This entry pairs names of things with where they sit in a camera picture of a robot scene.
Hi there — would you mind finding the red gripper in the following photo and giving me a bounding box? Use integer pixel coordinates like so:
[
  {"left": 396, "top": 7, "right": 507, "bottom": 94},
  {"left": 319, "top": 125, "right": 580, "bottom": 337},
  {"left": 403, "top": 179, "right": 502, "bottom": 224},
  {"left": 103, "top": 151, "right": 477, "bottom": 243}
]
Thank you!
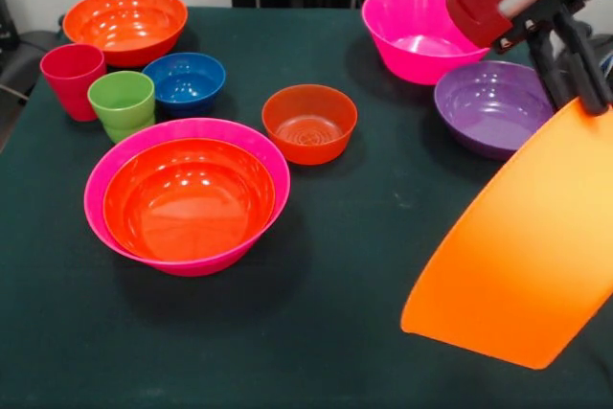
[{"left": 444, "top": 0, "right": 613, "bottom": 117}]

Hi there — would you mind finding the large orange bowl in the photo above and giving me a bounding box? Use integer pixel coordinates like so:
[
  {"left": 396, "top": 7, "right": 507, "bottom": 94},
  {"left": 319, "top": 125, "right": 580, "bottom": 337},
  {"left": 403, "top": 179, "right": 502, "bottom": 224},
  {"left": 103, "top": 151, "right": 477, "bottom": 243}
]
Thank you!
[{"left": 399, "top": 96, "right": 613, "bottom": 371}]

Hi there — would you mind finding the large pink bowl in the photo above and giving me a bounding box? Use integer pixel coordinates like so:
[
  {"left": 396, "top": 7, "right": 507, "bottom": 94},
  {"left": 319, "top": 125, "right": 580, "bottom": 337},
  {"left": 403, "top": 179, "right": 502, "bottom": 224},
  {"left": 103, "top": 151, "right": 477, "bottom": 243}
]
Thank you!
[
  {"left": 83, "top": 117, "right": 292, "bottom": 278},
  {"left": 361, "top": 0, "right": 490, "bottom": 87}
]

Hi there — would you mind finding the medium red-orange bowl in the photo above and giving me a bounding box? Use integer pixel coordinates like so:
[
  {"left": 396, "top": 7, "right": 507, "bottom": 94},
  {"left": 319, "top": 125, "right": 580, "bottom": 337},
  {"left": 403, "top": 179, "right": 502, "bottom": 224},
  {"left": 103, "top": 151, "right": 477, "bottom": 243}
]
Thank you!
[
  {"left": 62, "top": 0, "right": 189, "bottom": 69},
  {"left": 102, "top": 138, "right": 277, "bottom": 262}
]

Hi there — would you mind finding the purple bowl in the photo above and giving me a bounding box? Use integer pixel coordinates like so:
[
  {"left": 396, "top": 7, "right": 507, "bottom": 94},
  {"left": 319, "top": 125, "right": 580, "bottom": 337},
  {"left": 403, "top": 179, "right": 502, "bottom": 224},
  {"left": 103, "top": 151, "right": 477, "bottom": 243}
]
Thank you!
[{"left": 433, "top": 60, "right": 556, "bottom": 162}]

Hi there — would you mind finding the small red-orange bowl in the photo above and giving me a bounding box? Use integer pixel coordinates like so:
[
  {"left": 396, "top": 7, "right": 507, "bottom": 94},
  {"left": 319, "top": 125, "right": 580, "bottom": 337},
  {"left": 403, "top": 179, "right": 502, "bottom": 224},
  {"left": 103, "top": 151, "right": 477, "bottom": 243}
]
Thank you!
[{"left": 261, "top": 83, "right": 359, "bottom": 167}]

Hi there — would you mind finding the dark green tablecloth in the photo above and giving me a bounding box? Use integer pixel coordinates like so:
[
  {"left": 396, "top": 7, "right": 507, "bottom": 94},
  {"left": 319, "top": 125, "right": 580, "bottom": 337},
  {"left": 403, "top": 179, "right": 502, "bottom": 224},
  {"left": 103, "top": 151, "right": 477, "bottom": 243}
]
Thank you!
[{"left": 0, "top": 6, "right": 613, "bottom": 409}]

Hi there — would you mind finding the small blue bowl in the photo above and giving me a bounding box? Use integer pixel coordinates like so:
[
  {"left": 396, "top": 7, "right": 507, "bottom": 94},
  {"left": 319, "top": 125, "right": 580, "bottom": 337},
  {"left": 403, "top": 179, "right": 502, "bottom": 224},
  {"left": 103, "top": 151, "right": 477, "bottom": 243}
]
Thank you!
[{"left": 142, "top": 52, "right": 227, "bottom": 118}]

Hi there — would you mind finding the green cup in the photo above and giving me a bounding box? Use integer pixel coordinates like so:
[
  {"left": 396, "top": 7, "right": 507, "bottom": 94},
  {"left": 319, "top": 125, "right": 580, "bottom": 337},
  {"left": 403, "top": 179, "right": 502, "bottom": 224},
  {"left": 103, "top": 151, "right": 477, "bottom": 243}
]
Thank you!
[{"left": 86, "top": 70, "right": 157, "bottom": 145}]

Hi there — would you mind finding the crimson cup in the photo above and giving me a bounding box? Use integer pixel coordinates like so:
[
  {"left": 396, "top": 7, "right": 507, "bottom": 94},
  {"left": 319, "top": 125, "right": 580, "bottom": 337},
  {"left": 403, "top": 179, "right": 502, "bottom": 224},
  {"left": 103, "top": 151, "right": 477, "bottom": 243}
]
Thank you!
[{"left": 39, "top": 43, "right": 107, "bottom": 123}]

